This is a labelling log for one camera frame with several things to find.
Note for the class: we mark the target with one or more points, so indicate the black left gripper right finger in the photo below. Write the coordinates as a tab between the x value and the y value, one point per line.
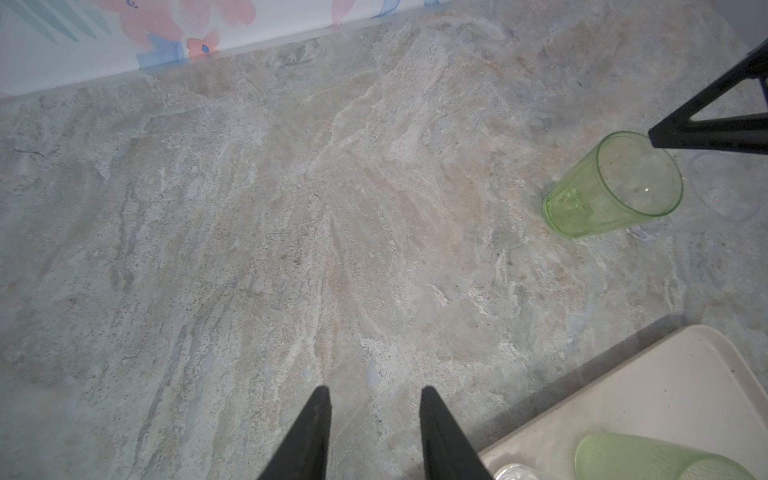
447	453

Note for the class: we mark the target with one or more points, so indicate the light green plastic cup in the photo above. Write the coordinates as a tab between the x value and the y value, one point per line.
621	456

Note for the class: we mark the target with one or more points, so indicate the beige plastic tray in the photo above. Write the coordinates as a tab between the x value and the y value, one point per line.
693	388

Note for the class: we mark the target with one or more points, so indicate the clear plastic cup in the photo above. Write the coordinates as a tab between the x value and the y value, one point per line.
731	185
515	471

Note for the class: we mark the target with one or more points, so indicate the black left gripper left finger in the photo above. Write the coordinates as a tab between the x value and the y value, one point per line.
303	453

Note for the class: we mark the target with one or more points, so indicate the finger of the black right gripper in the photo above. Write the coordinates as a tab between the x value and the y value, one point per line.
740	134

